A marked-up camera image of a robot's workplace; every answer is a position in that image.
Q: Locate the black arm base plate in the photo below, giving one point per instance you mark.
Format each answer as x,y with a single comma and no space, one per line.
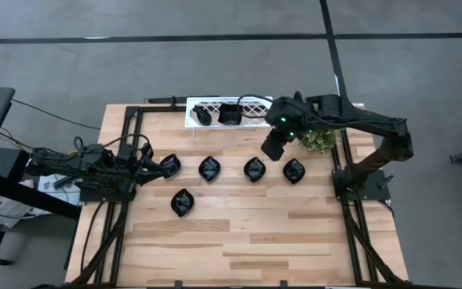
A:
102,196
375,194

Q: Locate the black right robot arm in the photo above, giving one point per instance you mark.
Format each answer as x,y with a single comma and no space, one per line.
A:
355,115

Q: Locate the green potted plant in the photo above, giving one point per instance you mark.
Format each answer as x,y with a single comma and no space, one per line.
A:
319,140

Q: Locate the black teardrop mini plate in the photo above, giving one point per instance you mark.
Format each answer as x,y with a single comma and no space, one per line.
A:
203,117

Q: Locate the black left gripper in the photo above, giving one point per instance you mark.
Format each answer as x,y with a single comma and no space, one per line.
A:
130,164

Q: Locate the black desk beam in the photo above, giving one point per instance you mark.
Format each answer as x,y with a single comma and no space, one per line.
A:
26,196

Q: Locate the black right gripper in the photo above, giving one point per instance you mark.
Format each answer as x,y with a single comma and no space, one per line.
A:
275,146

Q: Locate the black wavy square mini plate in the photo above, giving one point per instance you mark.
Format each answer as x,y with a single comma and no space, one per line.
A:
230,115

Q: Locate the white paper sheet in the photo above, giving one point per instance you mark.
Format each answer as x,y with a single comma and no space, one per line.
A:
46,198

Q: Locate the black leaf-shaped mini plate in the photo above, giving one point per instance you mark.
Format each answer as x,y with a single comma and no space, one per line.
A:
173,162
294,171
209,168
254,169
182,202

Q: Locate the black bar behind table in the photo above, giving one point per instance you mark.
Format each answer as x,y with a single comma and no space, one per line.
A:
163,99

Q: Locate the black aluminium rig frame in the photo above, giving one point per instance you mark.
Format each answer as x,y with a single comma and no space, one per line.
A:
155,108

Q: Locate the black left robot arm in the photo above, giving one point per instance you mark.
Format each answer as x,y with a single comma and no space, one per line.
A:
74,164

